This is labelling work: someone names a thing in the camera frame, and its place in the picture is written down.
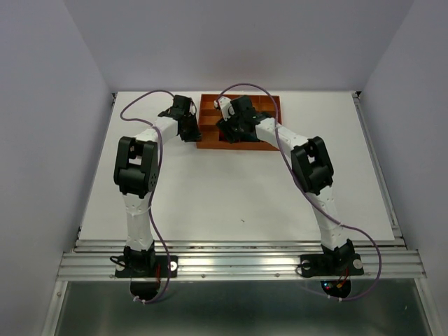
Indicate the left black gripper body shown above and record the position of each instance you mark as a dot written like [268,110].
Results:
[191,131]

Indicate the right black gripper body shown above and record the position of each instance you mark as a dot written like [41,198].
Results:
[232,126]

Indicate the red sock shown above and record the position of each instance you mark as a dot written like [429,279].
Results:
[222,137]

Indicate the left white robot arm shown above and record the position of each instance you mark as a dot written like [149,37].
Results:
[137,167]

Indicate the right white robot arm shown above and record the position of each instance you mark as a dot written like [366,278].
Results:
[306,159]

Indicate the orange compartment tray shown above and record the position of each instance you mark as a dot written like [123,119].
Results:
[209,116]

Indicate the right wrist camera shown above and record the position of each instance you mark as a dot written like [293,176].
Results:
[223,104]

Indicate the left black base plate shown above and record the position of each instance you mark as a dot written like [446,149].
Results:
[160,269]

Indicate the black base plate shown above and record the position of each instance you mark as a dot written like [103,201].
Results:
[160,269]
[325,265]

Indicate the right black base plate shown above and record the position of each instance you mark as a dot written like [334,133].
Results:
[325,265]

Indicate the aluminium mounting rail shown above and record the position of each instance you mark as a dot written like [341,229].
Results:
[238,260]

